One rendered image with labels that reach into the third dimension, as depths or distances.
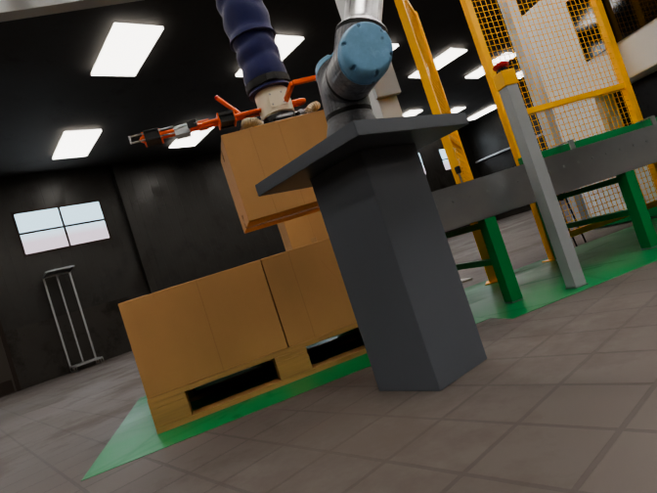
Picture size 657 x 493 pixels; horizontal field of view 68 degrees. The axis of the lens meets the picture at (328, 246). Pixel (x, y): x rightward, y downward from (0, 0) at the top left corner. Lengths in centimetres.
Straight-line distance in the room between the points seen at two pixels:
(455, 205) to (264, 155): 89
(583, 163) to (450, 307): 142
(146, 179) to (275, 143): 979
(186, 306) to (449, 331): 111
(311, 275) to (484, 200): 87
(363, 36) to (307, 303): 118
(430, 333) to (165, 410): 117
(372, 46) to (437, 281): 69
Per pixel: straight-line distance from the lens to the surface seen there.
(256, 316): 212
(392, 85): 380
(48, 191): 1136
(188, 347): 212
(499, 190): 242
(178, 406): 215
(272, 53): 253
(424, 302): 143
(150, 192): 1186
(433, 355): 143
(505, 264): 238
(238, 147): 222
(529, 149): 233
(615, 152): 289
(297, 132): 227
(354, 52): 140
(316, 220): 414
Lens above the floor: 43
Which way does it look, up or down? 2 degrees up
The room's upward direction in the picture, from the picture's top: 18 degrees counter-clockwise
